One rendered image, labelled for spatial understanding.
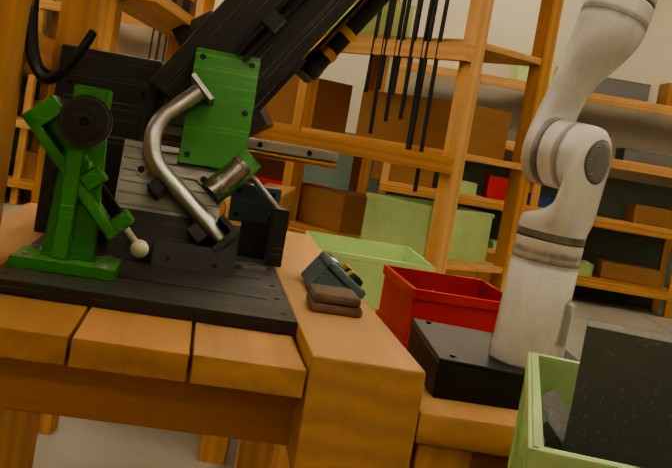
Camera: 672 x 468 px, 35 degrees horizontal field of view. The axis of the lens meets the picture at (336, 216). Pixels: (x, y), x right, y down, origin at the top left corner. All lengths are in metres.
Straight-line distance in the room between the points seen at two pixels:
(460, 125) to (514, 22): 6.66
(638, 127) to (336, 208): 6.54
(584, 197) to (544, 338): 0.19
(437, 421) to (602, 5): 0.58
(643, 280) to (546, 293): 9.31
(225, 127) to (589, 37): 0.69
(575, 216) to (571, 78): 0.19
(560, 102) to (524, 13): 9.56
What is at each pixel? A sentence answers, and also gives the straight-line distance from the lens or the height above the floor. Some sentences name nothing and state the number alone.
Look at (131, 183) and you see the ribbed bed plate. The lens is 1.85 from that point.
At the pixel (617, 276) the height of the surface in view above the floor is 0.31.
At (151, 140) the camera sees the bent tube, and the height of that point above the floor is 1.10.
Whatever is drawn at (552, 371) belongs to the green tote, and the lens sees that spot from 1.19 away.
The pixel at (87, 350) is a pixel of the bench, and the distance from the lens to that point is 1.26.
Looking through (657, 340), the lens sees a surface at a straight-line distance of 0.89.
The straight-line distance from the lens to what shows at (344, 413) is 1.28.
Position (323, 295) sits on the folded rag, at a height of 0.93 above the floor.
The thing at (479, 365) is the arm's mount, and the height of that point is 0.90.
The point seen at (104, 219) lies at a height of 0.98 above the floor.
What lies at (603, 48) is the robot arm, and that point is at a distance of 1.45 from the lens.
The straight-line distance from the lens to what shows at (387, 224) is 4.65.
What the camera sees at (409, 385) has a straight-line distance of 1.28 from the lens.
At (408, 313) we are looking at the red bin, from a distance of 1.89.
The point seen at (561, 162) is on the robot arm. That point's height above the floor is 1.17.
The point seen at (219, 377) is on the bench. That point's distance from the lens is 1.26.
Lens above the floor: 1.15
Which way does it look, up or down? 4 degrees down
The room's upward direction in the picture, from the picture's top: 10 degrees clockwise
